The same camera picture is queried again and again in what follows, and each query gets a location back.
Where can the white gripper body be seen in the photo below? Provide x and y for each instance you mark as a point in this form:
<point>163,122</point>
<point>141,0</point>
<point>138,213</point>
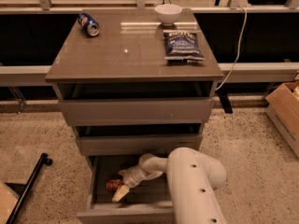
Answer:
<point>131,178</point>

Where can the red coke can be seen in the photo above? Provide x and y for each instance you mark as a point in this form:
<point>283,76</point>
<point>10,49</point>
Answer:
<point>114,184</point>

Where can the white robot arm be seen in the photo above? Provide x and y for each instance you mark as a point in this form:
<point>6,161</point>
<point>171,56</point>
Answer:
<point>191,177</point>

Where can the grey bottom drawer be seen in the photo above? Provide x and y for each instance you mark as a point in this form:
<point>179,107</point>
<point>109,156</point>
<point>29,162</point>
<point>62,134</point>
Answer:
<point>149,202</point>

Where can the grey drawer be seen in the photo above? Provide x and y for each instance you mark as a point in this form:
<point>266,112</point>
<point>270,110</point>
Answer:
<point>149,202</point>
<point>136,111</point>
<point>137,139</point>

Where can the grey middle drawer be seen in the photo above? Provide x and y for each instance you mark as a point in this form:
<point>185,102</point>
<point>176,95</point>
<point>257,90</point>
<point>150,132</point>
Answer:
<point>137,139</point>

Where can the grey top drawer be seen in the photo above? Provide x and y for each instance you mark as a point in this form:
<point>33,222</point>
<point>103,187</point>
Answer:
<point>136,111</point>

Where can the grey three-drawer cabinet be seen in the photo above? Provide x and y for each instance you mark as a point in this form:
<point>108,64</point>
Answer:
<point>126,60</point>

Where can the blue pepsi can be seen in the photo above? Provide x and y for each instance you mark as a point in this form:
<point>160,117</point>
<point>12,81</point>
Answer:
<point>89,24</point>

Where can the black metal leg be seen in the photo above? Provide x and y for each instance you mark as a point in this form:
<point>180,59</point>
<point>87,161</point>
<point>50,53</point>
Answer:
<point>43,160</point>

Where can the wooden board corner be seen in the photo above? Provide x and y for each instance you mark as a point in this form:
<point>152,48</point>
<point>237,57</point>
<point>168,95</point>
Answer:
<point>8,201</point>

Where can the blue chip bag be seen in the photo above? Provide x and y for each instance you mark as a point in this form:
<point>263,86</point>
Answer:
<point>182,45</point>

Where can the white bowl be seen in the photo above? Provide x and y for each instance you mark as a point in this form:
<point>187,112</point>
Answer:
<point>168,14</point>

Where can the cardboard box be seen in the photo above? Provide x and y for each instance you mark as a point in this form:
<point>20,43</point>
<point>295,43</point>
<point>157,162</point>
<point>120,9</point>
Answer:
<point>283,110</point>

